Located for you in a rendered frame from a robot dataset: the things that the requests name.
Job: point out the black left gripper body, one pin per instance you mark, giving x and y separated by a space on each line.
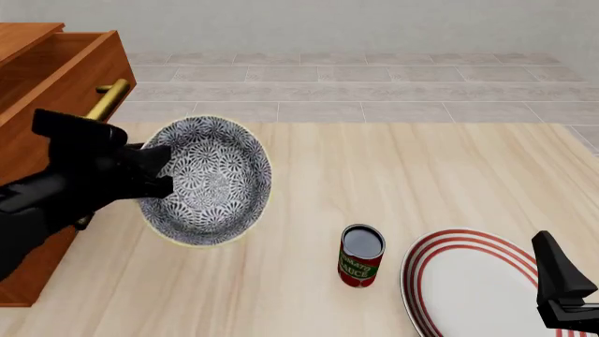
93 172

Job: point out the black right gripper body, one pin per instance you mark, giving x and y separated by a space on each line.
568 314

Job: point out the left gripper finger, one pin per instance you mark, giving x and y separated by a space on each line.
160 187
150 158

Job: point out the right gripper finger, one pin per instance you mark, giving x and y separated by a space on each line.
557 274

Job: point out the black white patterned bowl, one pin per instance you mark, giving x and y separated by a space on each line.
220 182

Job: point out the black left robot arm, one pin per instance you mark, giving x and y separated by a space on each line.
23 217

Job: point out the wooden cabinet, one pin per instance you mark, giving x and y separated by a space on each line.
33 277

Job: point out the white plate with red rings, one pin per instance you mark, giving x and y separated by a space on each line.
477 291

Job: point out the open wooden drawer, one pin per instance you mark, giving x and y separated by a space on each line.
79 66

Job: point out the red tomato sauce tin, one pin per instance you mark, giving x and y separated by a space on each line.
361 259

